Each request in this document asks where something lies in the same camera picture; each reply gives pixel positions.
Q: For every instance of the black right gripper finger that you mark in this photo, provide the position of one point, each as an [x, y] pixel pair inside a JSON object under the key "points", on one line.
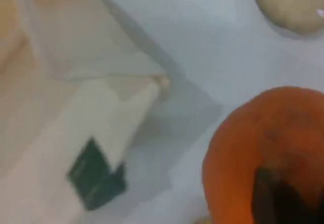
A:
{"points": [[276, 203]]}

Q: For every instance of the orange fruit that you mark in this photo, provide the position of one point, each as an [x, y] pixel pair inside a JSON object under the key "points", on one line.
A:
{"points": [[240, 145]]}

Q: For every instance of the beige potato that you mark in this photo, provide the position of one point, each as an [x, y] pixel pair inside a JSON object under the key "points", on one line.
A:
{"points": [[288, 3]]}

